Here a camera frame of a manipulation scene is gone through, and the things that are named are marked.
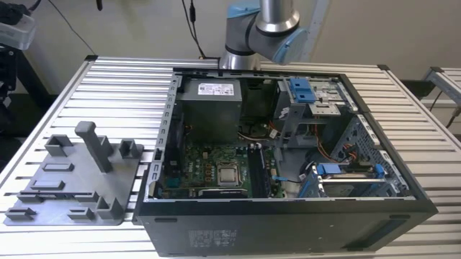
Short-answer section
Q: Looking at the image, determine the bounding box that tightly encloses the black RAM slot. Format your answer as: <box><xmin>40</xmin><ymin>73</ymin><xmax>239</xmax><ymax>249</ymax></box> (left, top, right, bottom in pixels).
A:
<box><xmin>250</xmin><ymin>144</ymin><xmax>266</xmax><ymax>197</ymax></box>

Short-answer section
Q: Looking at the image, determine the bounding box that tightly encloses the pale grey rounded box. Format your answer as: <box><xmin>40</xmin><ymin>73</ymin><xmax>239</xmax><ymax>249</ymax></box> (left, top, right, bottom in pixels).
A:
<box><xmin>0</xmin><ymin>13</ymin><xmax>38</xmax><ymax>51</ymax></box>

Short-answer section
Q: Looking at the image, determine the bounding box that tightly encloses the grey plastic parts rack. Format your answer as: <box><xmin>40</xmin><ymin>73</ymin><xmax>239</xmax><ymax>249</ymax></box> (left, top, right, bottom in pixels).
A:
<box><xmin>4</xmin><ymin>120</ymin><xmax>146</xmax><ymax>227</ymax></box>

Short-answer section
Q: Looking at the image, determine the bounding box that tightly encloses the black case fan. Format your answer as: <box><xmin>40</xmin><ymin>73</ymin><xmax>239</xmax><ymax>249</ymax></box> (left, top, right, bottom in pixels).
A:
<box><xmin>171</xmin><ymin>110</ymin><xmax>187</xmax><ymax>173</ymax></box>

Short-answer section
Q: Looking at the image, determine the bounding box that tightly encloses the grey power supply box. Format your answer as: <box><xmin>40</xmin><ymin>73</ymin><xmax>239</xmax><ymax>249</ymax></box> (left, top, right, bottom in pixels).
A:
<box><xmin>179</xmin><ymin>78</ymin><xmax>242</xmax><ymax>144</ymax></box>

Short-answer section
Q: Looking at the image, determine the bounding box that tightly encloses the green motherboard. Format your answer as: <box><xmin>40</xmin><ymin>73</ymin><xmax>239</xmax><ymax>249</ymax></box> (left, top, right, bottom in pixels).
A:
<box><xmin>158</xmin><ymin>142</ymin><xmax>285</xmax><ymax>199</ymax></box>

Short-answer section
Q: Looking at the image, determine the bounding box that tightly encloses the CPU socket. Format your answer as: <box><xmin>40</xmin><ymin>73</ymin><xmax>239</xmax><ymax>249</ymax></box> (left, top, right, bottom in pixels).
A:
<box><xmin>215</xmin><ymin>160</ymin><xmax>242</xmax><ymax>187</ymax></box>

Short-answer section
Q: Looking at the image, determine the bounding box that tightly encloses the silver CPU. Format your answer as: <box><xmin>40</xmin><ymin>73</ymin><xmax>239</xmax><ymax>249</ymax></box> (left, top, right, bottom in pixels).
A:
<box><xmin>218</xmin><ymin>167</ymin><xmax>238</xmax><ymax>184</ymax></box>

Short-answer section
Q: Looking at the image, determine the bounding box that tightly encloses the black round plastic housing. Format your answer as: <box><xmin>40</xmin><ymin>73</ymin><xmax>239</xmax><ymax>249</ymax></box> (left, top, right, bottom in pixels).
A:
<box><xmin>241</xmin><ymin>122</ymin><xmax>271</xmax><ymax>139</ymax></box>

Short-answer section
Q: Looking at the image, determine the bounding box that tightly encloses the blue plastic drive latch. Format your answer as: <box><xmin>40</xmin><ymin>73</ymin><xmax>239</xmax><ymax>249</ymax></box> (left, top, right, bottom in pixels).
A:
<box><xmin>289</xmin><ymin>77</ymin><xmax>317</xmax><ymax>104</ymax></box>

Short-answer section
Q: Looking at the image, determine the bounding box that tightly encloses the grey metal drive cage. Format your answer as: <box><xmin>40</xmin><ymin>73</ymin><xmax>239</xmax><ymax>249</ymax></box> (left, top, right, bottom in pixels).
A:
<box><xmin>273</xmin><ymin>77</ymin><xmax>358</xmax><ymax>149</ymax></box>

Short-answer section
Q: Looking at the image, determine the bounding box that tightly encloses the black open PC case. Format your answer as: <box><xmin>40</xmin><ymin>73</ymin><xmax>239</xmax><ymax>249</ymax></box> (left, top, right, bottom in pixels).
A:
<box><xmin>131</xmin><ymin>66</ymin><xmax>440</xmax><ymax>257</ymax></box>

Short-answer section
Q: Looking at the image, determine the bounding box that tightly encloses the hard disk blue carrier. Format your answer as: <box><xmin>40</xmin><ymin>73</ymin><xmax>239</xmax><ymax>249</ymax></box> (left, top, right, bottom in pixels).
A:
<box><xmin>301</xmin><ymin>162</ymin><xmax>397</xmax><ymax>200</ymax></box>

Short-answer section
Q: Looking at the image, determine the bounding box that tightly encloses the aluminium slat side table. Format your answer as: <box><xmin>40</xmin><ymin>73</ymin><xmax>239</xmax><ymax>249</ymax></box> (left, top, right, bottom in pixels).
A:
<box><xmin>420</xmin><ymin>66</ymin><xmax>461</xmax><ymax>108</ymax></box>

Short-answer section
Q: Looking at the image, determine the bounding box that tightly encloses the black hanging cable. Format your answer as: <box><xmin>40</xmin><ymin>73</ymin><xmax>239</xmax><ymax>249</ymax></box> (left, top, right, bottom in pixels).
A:
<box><xmin>182</xmin><ymin>0</ymin><xmax>209</xmax><ymax>59</ymax></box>

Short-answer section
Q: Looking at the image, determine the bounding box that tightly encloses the orange SATA wire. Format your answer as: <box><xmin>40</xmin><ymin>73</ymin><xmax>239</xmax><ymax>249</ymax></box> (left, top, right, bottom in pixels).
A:
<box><xmin>311</xmin><ymin>122</ymin><xmax>360</xmax><ymax>164</ymax></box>

